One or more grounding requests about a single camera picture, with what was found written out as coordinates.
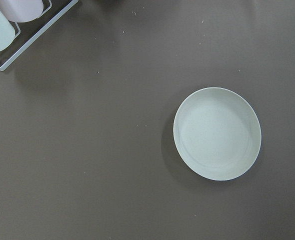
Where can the cream round plate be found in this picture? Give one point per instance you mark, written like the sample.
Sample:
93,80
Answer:
217,133

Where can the pale pink cup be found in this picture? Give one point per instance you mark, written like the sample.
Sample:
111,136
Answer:
21,11

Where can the white wire cup rack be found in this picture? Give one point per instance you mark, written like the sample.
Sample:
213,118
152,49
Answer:
27,33

